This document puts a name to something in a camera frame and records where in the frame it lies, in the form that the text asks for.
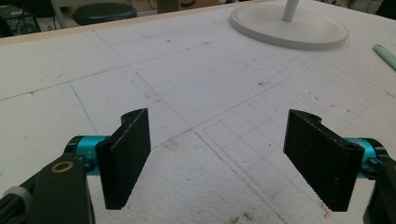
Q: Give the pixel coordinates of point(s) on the black round stool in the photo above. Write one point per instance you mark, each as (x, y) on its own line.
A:
(104, 13)

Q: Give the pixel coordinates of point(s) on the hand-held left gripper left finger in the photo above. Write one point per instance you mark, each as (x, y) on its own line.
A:
(124, 161)

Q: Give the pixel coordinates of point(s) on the black electronic device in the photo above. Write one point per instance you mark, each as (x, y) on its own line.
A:
(19, 22)

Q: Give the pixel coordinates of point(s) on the white lamp pole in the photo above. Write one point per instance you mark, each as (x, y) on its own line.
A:
(290, 10)

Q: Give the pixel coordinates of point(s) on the light green pen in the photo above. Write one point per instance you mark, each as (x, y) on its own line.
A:
(386, 56)

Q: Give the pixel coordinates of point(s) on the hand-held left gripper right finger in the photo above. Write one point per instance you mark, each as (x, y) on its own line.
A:
(323, 165)

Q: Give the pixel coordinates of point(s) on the white round lamp base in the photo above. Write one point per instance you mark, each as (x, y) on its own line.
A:
(288, 29)

